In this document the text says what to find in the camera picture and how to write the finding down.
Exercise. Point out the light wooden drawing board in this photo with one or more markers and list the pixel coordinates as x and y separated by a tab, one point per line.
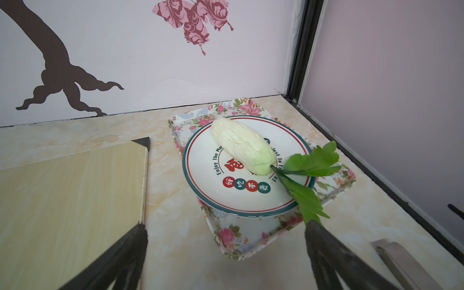
58	216

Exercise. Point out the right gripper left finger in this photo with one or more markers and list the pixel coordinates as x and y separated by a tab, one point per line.
118	268

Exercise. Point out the metal kitchen tongs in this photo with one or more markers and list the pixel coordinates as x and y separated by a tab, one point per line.
405	268

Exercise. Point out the toy white radish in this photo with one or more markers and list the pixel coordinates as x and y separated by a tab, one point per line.
250	148

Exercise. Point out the white round plate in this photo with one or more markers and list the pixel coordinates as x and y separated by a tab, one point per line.
223	183

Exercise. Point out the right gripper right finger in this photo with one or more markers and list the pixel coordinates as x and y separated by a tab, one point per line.
332	261

